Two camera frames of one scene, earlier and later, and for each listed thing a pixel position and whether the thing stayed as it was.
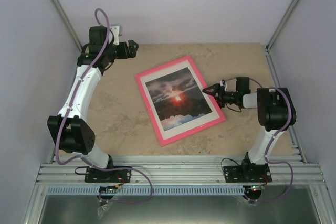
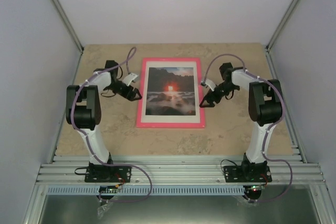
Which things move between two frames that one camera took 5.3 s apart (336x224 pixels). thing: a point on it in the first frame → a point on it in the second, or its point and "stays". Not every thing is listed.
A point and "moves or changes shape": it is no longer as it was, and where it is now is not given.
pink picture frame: (177, 104) → (201, 125)
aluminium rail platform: (286, 170) stays
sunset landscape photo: (177, 98) moves or changes shape
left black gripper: (132, 52) → (132, 94)
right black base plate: (260, 173) stays
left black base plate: (120, 176) stays
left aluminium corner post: (56, 2) stays
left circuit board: (108, 189) stays
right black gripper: (217, 88) → (209, 94)
